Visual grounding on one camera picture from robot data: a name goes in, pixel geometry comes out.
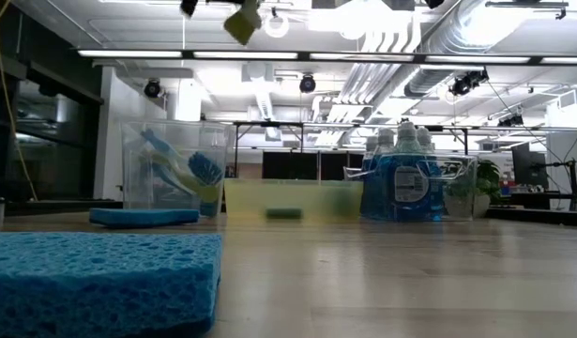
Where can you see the black partition panel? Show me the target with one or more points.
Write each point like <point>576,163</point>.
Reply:
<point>293,164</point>

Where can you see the blue dish soap bottle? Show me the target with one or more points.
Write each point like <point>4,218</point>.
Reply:
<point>412,188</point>
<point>425,136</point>
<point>371,145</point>
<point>384,188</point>

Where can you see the yellow plastic bin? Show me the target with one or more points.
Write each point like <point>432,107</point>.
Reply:
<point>293,195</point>

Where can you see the long LED light bar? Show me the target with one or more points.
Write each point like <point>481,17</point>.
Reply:
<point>241,55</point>

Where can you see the black ceiling spotlight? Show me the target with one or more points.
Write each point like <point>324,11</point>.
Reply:
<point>153,88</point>
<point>307,83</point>
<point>466,82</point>
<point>511,120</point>

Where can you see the black background table frame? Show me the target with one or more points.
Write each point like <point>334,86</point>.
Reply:
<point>269,124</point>

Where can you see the blue dish brush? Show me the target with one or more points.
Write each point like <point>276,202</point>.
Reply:
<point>206,168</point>
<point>152,138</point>

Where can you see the clear plastic bin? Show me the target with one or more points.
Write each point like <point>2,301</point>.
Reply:
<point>131,197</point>

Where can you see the black computer monitor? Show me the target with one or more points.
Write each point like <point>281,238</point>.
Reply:
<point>529,164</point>

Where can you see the potted green plant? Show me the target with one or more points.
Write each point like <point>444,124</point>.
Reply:
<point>490,178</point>

